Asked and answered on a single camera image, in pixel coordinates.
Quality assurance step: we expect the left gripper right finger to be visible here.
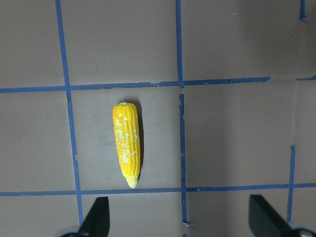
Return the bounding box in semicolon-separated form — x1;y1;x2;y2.
248;195;296;237

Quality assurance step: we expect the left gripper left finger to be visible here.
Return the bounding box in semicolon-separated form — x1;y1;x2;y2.
78;197;110;237

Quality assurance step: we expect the yellow corn cob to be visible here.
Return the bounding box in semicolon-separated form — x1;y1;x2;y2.
112;102;141;189

